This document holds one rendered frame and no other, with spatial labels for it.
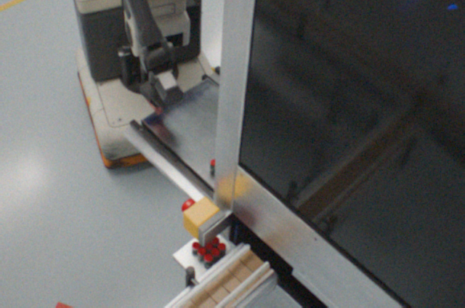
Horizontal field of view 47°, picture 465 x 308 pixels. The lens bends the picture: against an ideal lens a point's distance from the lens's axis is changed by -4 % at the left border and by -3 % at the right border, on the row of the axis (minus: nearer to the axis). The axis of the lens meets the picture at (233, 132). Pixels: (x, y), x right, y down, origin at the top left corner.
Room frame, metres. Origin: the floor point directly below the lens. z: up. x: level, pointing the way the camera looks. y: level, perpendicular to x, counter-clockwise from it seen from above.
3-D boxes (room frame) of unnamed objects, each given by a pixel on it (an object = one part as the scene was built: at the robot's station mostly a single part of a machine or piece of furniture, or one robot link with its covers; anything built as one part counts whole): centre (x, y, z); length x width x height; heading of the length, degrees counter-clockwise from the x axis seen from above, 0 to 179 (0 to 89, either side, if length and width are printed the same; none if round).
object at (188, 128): (1.00, 0.06, 0.90); 0.34 x 0.26 x 0.04; 47
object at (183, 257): (0.62, 0.03, 0.87); 0.14 x 0.13 x 0.02; 48
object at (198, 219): (0.66, 0.05, 0.99); 0.08 x 0.07 x 0.07; 48
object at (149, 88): (1.05, 0.21, 1.02); 0.10 x 0.07 x 0.07; 48
